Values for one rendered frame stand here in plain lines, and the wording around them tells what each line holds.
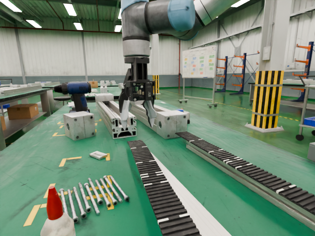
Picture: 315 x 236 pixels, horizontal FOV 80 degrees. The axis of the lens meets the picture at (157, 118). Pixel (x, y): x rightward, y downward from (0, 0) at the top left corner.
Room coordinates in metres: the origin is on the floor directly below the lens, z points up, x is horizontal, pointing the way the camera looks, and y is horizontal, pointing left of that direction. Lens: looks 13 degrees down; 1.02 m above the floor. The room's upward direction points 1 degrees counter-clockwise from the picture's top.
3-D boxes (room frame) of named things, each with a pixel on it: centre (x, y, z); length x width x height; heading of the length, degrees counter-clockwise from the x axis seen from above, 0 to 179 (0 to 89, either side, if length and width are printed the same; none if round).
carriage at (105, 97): (1.34, 0.38, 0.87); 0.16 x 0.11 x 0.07; 22
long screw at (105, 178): (0.37, 0.10, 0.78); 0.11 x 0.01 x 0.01; 32
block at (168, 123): (0.77, -0.07, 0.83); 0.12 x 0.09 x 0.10; 112
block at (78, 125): (0.77, 0.32, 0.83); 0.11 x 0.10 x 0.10; 135
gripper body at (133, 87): (0.55, 0.05, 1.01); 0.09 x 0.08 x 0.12; 22
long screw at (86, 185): (0.34, 0.14, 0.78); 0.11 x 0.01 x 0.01; 31
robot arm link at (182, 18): (0.53, -0.04, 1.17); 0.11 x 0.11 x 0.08; 66
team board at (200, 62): (6.69, -1.43, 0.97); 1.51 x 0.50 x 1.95; 36
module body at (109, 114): (1.10, 0.29, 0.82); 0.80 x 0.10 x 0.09; 22
